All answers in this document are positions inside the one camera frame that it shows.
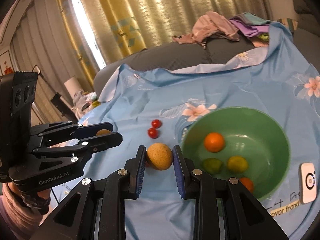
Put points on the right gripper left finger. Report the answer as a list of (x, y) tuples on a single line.
[(96, 208)]

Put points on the orange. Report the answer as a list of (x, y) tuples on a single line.
[(214, 142), (248, 184)]

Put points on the tan round fruit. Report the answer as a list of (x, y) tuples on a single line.
[(159, 156), (103, 132)]

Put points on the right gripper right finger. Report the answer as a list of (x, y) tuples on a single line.
[(243, 215)]

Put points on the white remote device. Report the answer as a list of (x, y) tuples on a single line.
[(308, 183)]

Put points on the white paper roll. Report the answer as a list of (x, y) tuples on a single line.
[(73, 86)]

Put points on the gold curtain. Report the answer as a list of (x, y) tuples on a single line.
[(123, 27)]

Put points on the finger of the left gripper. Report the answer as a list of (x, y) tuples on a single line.
[(89, 145), (67, 130)]

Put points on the yellow-green mango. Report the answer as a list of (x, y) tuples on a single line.
[(237, 164)]

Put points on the grey sofa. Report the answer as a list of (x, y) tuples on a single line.
[(173, 56)]

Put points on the purple garment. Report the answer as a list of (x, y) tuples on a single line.
[(251, 25)]

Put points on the clutter pile on floor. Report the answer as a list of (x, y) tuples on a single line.
[(82, 100)]

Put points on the black camera box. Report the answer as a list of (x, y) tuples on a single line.
[(17, 95)]

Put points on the pink clothes pile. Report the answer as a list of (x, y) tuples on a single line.
[(210, 25)]

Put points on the green mango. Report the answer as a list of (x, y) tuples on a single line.
[(212, 166)]

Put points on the person's left hand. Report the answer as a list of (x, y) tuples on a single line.
[(45, 194)]

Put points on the blue floral cloth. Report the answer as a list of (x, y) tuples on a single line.
[(263, 104)]

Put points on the green plastic bowl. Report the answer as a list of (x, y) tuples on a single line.
[(249, 133)]

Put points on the black vacuum cleaner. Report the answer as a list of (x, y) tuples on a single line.
[(58, 100)]

